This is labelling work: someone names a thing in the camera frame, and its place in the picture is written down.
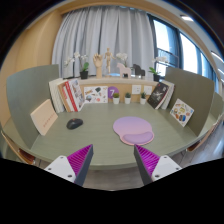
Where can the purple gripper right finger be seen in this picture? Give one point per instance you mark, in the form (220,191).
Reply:
(153,167)

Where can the small potted plant left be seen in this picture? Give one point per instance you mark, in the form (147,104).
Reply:
(116,98)

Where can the wooden mannequin figure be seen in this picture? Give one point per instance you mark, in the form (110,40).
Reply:
(108,56)

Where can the black horse figure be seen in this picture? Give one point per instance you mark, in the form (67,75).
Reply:
(138,70)

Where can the red and white book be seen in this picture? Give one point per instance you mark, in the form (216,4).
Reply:
(71,95)

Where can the small potted plant middle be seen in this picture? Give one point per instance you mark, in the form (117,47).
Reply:
(127,98)

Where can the white orchid behind horse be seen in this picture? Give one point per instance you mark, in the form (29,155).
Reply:
(123,57)

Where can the grey curtain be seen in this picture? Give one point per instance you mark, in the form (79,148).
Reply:
(95,29)

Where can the right green desk partition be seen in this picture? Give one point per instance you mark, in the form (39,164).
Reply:
(194,90)

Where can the green desk partition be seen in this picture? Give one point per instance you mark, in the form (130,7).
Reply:
(194,90)
(26,90)

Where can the white orchid black pot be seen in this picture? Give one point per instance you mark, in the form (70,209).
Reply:
(84,65)

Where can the purple round number sign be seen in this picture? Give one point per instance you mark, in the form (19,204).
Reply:
(111,91)

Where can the left green desk partition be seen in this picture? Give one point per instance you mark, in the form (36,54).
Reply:
(26,90)

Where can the colourful picture card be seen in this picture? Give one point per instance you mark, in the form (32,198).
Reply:
(182,112)

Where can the small potted plant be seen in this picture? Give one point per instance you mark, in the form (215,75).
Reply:
(127,98)
(142,98)
(116,98)

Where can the black computer mouse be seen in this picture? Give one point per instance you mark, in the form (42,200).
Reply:
(74,123)

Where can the pink horse figure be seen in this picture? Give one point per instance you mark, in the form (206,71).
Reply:
(124,70)

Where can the illustrated white card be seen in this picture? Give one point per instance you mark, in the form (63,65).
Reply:
(96,94)

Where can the small potted plant right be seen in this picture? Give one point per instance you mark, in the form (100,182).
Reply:
(142,98)

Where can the wooden hand model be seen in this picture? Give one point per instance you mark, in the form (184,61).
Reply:
(98,61)

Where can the white orchid right pot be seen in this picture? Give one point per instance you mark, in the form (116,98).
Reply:
(155,72)

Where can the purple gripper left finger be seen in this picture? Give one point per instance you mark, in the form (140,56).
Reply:
(74,167)

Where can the black book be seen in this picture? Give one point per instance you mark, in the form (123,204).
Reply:
(158,95)

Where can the pink mouse pad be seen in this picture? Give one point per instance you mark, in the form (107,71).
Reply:
(133,130)

